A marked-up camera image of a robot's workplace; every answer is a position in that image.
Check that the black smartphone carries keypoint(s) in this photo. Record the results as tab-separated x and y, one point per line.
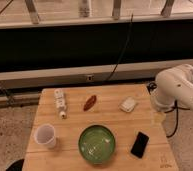
139	145

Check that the green bowl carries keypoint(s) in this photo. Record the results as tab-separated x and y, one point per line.
96	144

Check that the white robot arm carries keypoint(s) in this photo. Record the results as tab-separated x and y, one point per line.
173	84

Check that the white sponge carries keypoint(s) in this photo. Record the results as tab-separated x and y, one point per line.
128	104

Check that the white plastic cup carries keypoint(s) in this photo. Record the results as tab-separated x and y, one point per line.
45	135

